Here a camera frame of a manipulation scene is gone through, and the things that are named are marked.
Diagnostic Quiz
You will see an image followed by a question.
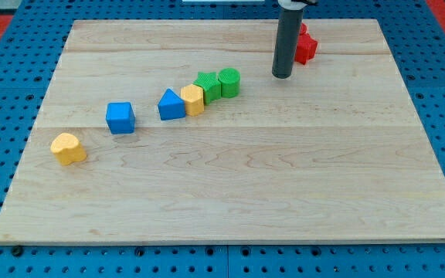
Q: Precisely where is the yellow heart block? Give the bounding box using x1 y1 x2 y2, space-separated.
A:
50 133 87 165

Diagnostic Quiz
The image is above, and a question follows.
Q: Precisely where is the yellow hexagon block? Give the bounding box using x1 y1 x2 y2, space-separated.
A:
181 84 205 116

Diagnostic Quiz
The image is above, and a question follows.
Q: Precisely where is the light wooden board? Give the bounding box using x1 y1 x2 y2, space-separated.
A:
0 19 445 246

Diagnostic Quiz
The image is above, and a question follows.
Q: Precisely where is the blue cube block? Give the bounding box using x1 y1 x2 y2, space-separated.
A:
106 102 135 134

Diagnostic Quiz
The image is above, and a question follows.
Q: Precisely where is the green star block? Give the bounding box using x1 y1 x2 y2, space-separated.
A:
193 72 222 105

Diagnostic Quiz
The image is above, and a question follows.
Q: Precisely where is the red star block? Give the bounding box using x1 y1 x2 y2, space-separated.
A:
294 34 318 64

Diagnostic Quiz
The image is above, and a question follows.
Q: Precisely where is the blue triangle block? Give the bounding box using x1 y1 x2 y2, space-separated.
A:
158 89 186 120

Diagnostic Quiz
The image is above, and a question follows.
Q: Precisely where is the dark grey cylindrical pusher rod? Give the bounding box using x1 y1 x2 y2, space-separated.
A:
272 8 304 79

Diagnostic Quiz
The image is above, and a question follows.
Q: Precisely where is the green cylinder block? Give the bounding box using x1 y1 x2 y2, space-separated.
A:
218 68 241 98

